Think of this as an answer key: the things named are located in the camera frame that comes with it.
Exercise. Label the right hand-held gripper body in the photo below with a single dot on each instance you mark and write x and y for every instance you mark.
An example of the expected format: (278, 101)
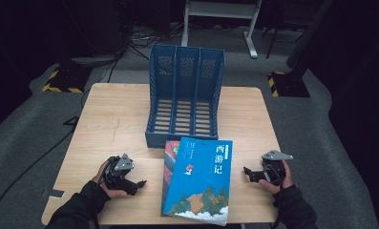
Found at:
(274, 170)

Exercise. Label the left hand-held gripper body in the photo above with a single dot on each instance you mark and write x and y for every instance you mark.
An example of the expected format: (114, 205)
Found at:
(120, 165)

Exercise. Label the red book with winged creature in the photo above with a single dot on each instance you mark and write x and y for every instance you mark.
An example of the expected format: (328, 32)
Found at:
(169, 165)

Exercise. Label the blue book with mountains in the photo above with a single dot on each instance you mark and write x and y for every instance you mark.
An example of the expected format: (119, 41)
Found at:
(203, 184)

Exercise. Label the blue plastic file rack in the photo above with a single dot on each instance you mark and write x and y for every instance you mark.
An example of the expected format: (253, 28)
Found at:
(184, 79)

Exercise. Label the person's right hand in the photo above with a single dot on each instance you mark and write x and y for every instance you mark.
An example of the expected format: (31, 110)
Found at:
(289, 181)

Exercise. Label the person's left hand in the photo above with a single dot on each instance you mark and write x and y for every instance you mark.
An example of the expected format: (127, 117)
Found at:
(98, 180)

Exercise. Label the grey tape piece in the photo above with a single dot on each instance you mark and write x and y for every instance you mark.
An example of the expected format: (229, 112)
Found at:
(53, 193)

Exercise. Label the black yellow striped base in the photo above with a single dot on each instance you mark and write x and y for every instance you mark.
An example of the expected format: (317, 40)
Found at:
(67, 81)
(289, 84)

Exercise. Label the grey flat stand base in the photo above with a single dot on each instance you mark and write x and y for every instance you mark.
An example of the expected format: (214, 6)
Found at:
(94, 60)

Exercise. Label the black slanted pole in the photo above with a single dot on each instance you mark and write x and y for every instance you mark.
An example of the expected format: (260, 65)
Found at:
(308, 31)

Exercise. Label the white metal table frame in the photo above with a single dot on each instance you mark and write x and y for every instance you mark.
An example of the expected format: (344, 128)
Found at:
(222, 9)

